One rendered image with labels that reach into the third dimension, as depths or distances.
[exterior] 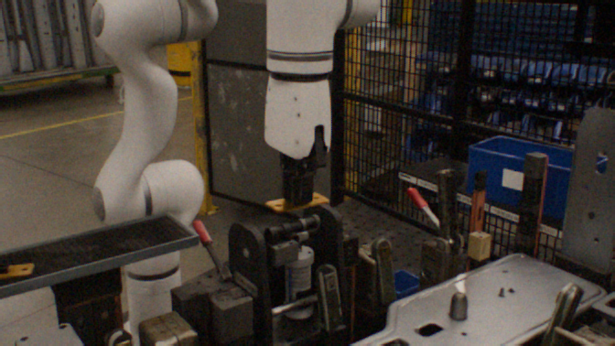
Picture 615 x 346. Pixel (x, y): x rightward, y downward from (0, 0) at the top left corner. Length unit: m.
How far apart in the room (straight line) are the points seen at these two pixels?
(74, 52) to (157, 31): 7.76
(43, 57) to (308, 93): 8.26
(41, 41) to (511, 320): 8.16
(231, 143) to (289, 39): 3.26
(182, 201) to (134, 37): 0.39
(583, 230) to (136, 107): 0.97
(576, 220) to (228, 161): 2.89
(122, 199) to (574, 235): 0.97
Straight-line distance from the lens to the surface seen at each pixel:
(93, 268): 1.06
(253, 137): 3.84
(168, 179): 1.33
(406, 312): 1.21
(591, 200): 1.45
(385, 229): 2.31
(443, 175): 1.30
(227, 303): 1.08
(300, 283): 1.18
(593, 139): 1.42
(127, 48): 1.14
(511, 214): 1.65
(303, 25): 0.76
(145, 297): 1.42
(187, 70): 8.76
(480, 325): 1.20
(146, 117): 1.22
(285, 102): 0.79
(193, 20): 1.17
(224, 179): 4.13
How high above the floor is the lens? 1.62
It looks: 18 degrees down
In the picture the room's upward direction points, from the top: straight up
